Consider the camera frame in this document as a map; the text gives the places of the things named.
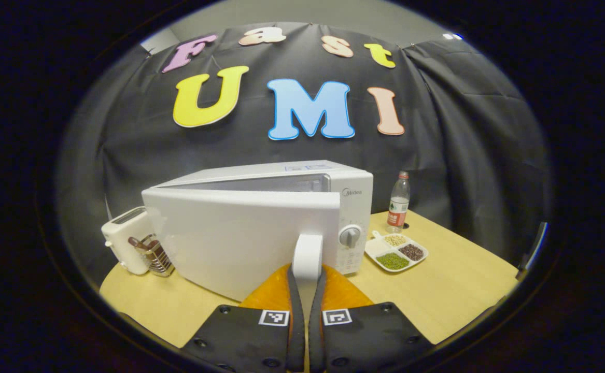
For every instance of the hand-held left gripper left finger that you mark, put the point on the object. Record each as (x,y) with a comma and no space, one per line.
(296,331)

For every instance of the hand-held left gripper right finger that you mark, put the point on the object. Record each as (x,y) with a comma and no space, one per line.
(317,336)

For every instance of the white microwave oven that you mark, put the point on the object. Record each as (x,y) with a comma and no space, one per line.
(240,238)

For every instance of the white divided dish of beans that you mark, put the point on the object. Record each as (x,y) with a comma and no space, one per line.
(393,260)

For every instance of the clear bottle with red label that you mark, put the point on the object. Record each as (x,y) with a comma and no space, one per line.
(398,207)

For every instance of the brown spoon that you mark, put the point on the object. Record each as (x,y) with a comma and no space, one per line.
(137,242)

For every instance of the white toaster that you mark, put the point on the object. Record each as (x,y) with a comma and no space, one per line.
(123,243)

